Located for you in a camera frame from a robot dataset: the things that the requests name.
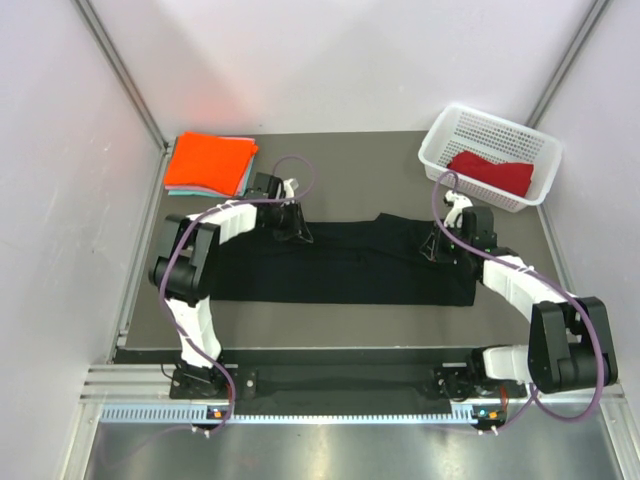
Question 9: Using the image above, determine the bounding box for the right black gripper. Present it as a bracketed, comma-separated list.
[420, 219, 471, 263]

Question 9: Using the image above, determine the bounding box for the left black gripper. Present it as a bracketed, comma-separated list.
[267, 199, 312, 244]

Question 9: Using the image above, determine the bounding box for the black t shirt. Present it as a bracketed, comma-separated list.
[211, 213, 476, 307]

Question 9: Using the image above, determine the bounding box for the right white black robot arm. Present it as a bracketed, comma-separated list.
[421, 190, 618, 396]

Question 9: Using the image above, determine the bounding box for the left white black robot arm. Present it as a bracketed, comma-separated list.
[149, 173, 313, 399]

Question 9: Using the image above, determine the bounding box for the red t shirt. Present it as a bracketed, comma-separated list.
[447, 151, 534, 197]

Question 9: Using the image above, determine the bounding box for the white plastic basket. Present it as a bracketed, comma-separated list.
[418, 103, 563, 213]

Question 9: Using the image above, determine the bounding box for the orange folded t shirt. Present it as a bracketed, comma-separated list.
[163, 132, 259, 197]

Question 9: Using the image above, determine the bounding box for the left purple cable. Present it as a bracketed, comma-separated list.
[99, 155, 317, 466]

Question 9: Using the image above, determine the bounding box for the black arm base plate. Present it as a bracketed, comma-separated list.
[169, 347, 525, 417]

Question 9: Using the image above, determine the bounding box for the right aluminium corner post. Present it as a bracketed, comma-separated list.
[525, 0, 612, 129]

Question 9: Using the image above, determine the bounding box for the aluminium corner post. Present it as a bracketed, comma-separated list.
[71, 0, 169, 151]
[525, 0, 612, 129]

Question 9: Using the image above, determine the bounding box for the aluminium frame rail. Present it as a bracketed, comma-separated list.
[79, 362, 626, 404]

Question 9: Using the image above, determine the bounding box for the grey slotted cable duct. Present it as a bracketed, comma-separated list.
[99, 403, 505, 426]

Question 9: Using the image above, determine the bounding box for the left aluminium corner post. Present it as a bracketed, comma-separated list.
[71, 0, 169, 151]

